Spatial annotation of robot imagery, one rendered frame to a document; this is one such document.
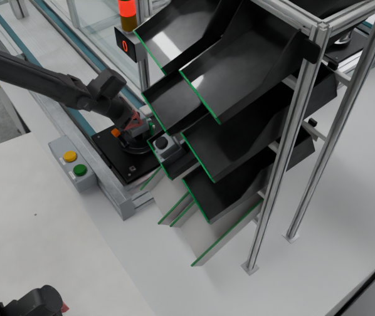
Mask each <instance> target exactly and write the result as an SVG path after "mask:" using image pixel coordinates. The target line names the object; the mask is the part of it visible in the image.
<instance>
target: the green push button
mask: <svg viewBox="0 0 375 316"><path fill-rule="evenodd" d="M86 171H87V169H86V167H85V165H83V164H78V165H76V166H75V167H74V168H73V172H74V173H75V175H78V176H81V175H83V174H84V173H86Z"/></svg>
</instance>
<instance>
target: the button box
mask: <svg viewBox="0 0 375 316"><path fill-rule="evenodd" d="M48 145H49V148H50V150H51V153H52V154H53V156H54V157H55V159H56V160H57V162H58V163H59V165H60V166H61V168H62V169H63V170H64V172H65V174H66V175H67V176H68V178H69V179H70V180H71V182H72V184H73V185H74V187H75V188H76V190H77V191H78V192H79V193H81V192H83V191H85V190H87V189H88V188H90V187H92V186H94V185H96V184H98V181H97V177H96V175H95V172H94V171H93V169H92V168H91V167H90V166H89V164H88V163H87V161H86V160H85V159H84V157H83V156H82V155H81V153H80V152H79V151H78V149H77V148H76V147H75V145H74V144H73V142H72V141H71V140H70V139H69V137H68V136H67V135H64V136H62V137H59V138H57V139H55V140H53V141H51V142H49V143H48ZM70 150H72V151H74V152H75V153H76V155H77V157H76V159H75V160H74V161H71V162H67V161H66V160H65V159H64V157H63V156H64V154H65V152H68V151H70ZM78 164H83V165H85V167H86V169H87V171H86V173H84V174H83V175H81V176H78V175H75V173H74V172H73V168H74V167H75V166H76V165H78Z"/></svg>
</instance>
